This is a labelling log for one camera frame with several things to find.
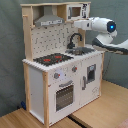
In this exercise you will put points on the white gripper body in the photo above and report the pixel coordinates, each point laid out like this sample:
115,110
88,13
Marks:
83,24

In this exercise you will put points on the white toy microwave door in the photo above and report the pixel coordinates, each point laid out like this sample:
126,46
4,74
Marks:
77,11

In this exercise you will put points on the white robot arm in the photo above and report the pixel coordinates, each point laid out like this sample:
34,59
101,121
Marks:
106,29

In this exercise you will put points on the white wooden toy kitchen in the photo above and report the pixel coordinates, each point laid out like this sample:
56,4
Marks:
40,84

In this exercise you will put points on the black toy faucet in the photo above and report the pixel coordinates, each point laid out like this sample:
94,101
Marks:
71,44

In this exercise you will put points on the grey toy sink basin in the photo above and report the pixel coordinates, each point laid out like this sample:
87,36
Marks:
79,51

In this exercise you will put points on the grey toy range hood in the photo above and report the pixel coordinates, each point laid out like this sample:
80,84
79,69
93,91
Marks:
48,18

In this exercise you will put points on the right red stove knob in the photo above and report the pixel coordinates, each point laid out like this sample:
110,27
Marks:
74,69

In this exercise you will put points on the red stove knob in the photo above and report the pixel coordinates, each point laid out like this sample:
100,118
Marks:
56,75
74,69

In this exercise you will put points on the grey toy ice dispenser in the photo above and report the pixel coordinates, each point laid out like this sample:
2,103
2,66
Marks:
91,73

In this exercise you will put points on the black toy stovetop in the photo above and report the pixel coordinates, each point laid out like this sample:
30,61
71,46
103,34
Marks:
52,59

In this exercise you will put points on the left red stove knob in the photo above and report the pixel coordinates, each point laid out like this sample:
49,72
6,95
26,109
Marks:
56,75

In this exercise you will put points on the toy oven door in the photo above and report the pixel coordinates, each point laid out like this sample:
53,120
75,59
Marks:
65,95

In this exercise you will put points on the grey cabinet door handle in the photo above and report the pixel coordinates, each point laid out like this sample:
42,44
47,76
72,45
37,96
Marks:
84,83

